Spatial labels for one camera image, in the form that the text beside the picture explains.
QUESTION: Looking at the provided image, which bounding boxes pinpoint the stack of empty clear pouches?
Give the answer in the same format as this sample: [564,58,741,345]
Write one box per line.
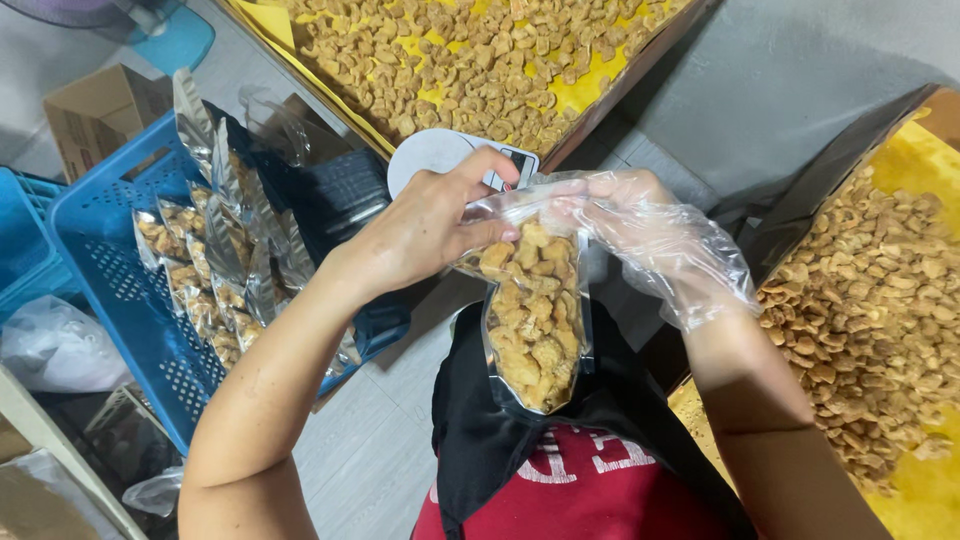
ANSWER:
[82,382,185,485]

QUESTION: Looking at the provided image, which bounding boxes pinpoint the crumpled clear plastic bag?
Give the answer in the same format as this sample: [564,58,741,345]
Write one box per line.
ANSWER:
[121,463,186,519]

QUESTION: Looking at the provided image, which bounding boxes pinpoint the person's right hand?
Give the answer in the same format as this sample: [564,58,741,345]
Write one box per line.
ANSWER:
[540,168,759,331]

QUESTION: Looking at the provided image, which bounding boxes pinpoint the row of filled snack packets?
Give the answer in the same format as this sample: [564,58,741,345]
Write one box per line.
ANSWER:
[132,67,361,376]

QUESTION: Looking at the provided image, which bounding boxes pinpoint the person's left hand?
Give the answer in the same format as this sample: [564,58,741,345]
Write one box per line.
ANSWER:
[330,146,523,303]

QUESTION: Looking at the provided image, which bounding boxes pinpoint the heap of fried snacks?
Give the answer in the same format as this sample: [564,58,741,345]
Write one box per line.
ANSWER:
[279,0,693,155]
[756,165,960,496]

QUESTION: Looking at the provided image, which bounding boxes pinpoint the large blue plastic crate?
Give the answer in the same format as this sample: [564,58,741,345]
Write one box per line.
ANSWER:
[45,108,414,456]

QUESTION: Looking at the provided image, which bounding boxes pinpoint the beige board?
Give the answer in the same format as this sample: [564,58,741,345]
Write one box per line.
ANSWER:
[0,366,151,540]

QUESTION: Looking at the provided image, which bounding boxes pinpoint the clear pouch of fried snacks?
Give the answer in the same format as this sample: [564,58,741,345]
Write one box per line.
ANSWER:
[448,178,598,418]

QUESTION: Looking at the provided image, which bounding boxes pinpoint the white digital kitchen scale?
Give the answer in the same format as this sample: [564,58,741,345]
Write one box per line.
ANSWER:
[386,127,541,201]

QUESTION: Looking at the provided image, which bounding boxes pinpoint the white plastic bag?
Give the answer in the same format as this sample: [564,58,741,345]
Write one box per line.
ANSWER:
[0,294,134,395]

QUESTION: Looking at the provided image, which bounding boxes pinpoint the brown cardboard box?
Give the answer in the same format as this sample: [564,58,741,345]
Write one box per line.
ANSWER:
[42,63,175,185]

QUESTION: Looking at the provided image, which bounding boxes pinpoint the black apron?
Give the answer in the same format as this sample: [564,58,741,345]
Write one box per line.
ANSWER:
[430,298,759,540]

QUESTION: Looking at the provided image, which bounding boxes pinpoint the small blue plastic crate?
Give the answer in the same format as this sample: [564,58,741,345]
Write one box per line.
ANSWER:
[0,166,80,325]

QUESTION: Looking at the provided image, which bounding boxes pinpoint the blue fan base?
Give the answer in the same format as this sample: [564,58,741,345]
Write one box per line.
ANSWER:
[0,0,216,78]

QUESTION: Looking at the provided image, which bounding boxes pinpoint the red printed shirt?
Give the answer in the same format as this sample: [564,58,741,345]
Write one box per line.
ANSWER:
[411,422,732,540]

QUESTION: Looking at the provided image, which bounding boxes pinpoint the wooden tray with yellow lining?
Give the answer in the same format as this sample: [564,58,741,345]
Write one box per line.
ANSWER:
[216,0,723,175]
[660,82,960,540]

